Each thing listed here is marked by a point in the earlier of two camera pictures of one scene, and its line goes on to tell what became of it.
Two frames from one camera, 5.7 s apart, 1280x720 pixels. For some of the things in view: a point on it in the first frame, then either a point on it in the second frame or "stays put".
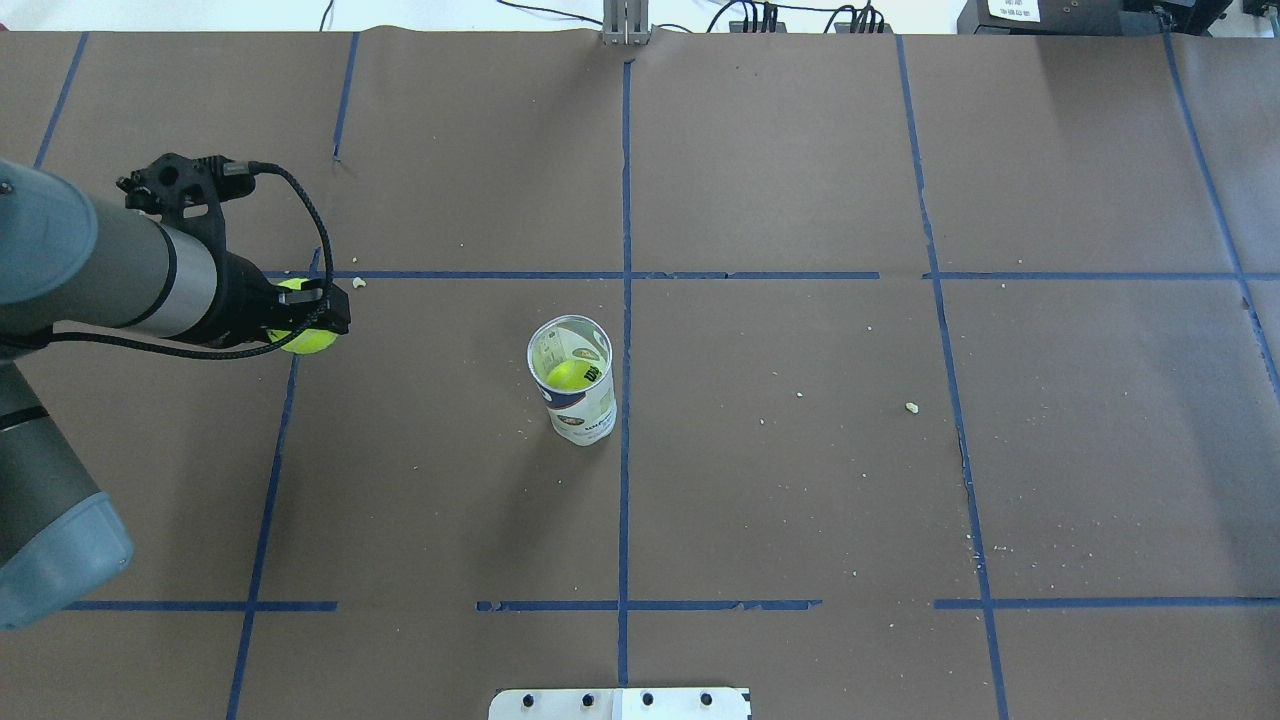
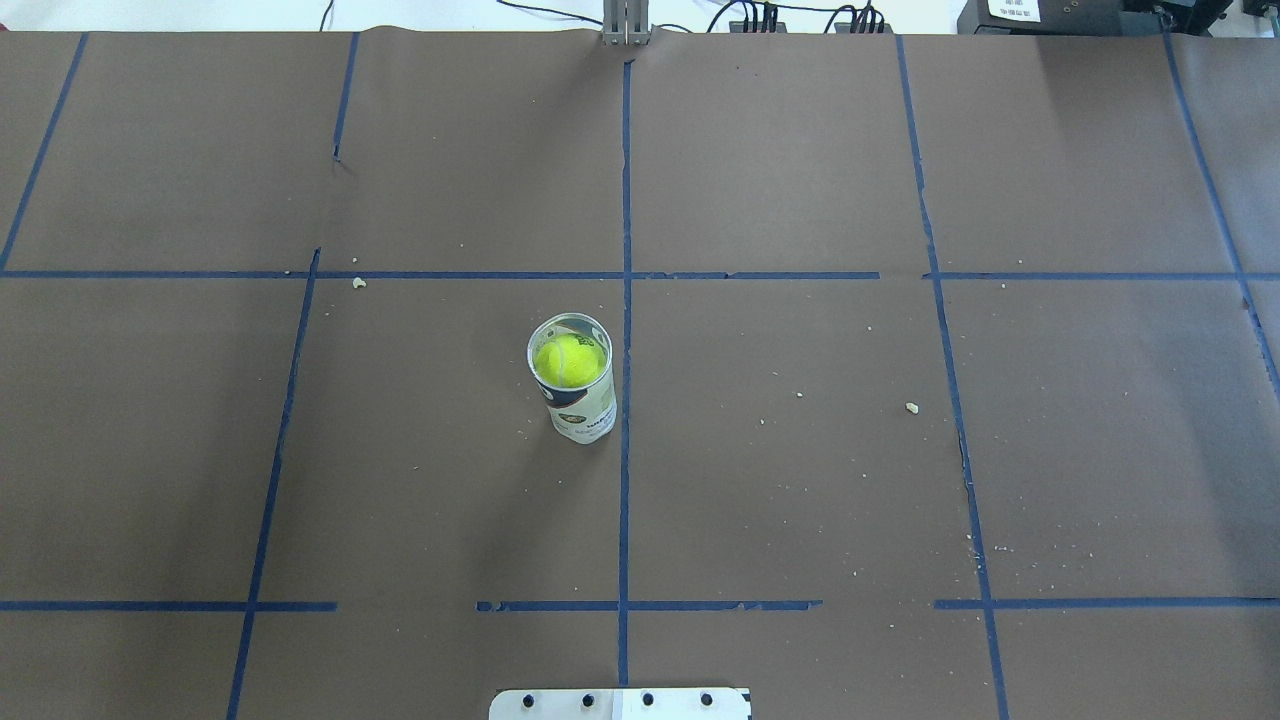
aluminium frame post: (625, 23) stays put
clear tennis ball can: (570, 362) stays put
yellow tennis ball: (311, 341) -> (569, 360)
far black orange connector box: (738, 27) stays put
